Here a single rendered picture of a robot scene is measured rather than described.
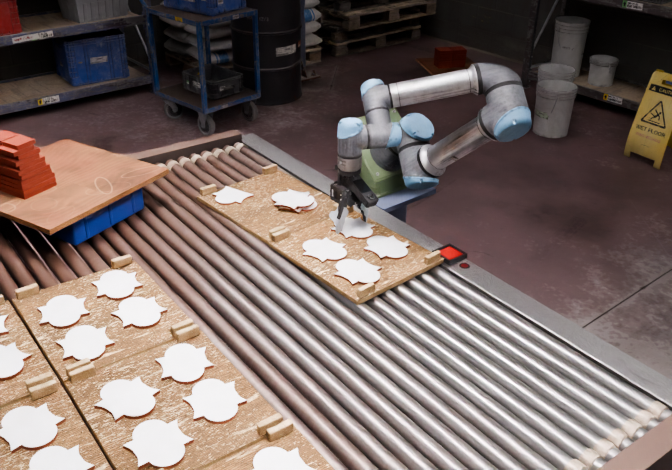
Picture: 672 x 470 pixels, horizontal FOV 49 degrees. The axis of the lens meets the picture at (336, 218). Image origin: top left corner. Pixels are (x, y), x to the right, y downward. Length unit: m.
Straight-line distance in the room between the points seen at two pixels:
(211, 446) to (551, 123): 4.54
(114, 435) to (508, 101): 1.41
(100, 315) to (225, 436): 0.57
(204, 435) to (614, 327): 2.49
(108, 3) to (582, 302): 4.34
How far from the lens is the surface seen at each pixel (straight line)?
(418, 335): 1.96
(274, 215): 2.46
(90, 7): 6.37
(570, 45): 6.75
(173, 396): 1.77
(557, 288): 3.96
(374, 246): 2.27
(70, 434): 1.73
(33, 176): 2.49
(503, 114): 2.27
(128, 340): 1.95
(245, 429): 1.67
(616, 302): 3.96
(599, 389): 1.90
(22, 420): 1.79
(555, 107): 5.74
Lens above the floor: 2.09
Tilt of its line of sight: 28 degrees down
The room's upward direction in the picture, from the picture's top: 1 degrees clockwise
